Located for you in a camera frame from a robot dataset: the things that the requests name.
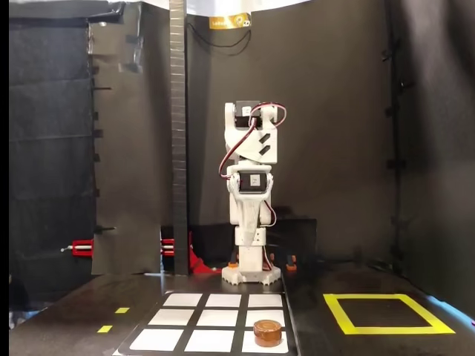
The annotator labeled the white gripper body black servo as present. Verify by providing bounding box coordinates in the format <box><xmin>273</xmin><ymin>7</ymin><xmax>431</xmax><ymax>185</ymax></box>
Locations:
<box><xmin>226</xmin><ymin>164</ymin><xmax>275</xmax><ymax>205</ymax></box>

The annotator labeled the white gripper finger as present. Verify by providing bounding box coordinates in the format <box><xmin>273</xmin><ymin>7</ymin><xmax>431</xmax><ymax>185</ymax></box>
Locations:
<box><xmin>247</xmin><ymin>200</ymin><xmax>267</xmax><ymax>246</ymax></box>
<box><xmin>234</xmin><ymin>200</ymin><xmax>251</xmax><ymax>246</ymax></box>

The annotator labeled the brown round puck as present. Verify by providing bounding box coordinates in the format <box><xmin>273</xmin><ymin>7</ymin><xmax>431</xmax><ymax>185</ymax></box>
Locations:
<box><xmin>252</xmin><ymin>319</ymin><xmax>284</xmax><ymax>349</ymax></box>

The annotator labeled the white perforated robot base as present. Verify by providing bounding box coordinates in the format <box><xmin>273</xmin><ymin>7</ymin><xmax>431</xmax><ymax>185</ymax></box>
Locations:
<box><xmin>221</xmin><ymin>264</ymin><xmax>282</xmax><ymax>288</ymax></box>

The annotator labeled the black and white grid mat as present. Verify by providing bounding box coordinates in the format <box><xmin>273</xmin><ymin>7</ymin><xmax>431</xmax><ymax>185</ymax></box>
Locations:
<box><xmin>112</xmin><ymin>291</ymin><xmax>300</xmax><ymax>356</ymax></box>

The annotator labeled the black box behind robot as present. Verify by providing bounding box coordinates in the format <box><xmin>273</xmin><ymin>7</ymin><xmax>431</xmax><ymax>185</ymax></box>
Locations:
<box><xmin>188</xmin><ymin>217</ymin><xmax>319</xmax><ymax>269</ymax></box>

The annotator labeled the tall black ribbed pole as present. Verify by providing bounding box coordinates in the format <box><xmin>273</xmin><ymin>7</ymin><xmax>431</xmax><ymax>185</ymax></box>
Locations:
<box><xmin>169</xmin><ymin>0</ymin><xmax>191</xmax><ymax>277</ymax></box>

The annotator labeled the black paper sheet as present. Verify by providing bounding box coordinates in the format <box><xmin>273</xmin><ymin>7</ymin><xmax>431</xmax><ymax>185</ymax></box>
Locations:
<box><xmin>89</xmin><ymin>20</ymin><xmax>163</xmax><ymax>277</ymax></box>

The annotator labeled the black corner pole with tape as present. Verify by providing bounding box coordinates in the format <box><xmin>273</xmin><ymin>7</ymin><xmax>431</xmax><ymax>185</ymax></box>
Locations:
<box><xmin>381</xmin><ymin>0</ymin><xmax>407</xmax><ymax>272</ymax></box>

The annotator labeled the yellow logo sticker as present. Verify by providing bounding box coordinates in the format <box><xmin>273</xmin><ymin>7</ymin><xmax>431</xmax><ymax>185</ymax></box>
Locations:
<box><xmin>208</xmin><ymin>12</ymin><xmax>254</xmax><ymax>30</ymax></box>

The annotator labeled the yellow tape square outline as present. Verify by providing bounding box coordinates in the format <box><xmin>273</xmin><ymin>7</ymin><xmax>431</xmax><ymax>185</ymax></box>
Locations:
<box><xmin>322</xmin><ymin>293</ymin><xmax>456</xmax><ymax>336</ymax></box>

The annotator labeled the black cloth panel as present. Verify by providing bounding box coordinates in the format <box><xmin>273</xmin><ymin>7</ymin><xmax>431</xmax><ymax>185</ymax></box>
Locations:
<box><xmin>9</xmin><ymin>16</ymin><xmax>95</xmax><ymax>300</ymax></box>

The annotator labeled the red servo cable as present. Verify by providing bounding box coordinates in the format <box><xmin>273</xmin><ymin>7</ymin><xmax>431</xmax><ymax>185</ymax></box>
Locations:
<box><xmin>217</xmin><ymin>101</ymin><xmax>289</xmax><ymax>182</ymax></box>

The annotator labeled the red corner bracket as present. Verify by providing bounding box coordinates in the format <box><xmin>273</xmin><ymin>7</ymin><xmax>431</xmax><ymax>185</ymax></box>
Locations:
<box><xmin>188</xmin><ymin>231</ymin><xmax>222</xmax><ymax>275</ymax></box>

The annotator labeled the thin black hanging cable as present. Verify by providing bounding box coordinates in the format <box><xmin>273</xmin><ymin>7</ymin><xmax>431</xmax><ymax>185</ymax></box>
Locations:
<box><xmin>186</xmin><ymin>22</ymin><xmax>254</xmax><ymax>58</ymax></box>

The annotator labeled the red clamp with silver handle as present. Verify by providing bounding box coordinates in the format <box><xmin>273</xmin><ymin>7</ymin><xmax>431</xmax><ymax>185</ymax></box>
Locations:
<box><xmin>60</xmin><ymin>239</ymin><xmax>94</xmax><ymax>257</ymax></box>

